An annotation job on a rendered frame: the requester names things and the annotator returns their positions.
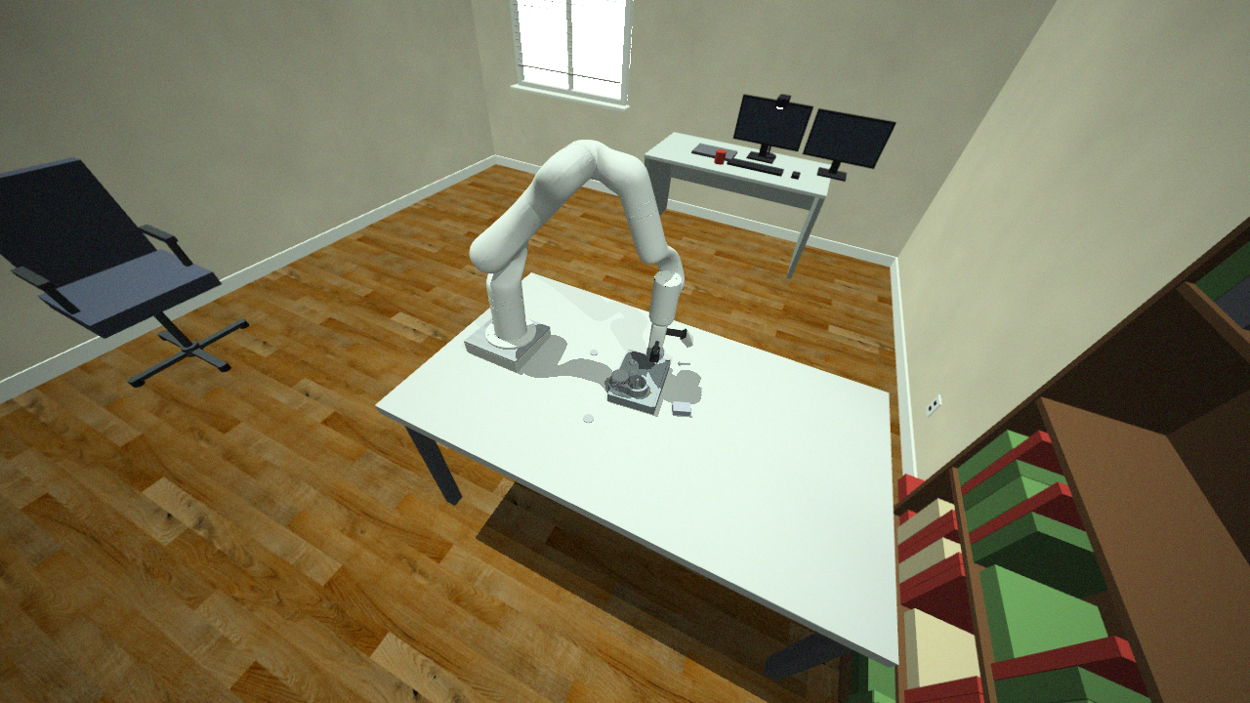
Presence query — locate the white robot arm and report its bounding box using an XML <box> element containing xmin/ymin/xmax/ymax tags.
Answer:
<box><xmin>470</xmin><ymin>140</ymin><xmax>685</xmax><ymax>350</ymax></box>

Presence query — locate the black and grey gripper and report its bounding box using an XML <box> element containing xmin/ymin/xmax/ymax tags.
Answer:
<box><xmin>648</xmin><ymin>321</ymin><xmax>671</xmax><ymax>363</ymax></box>

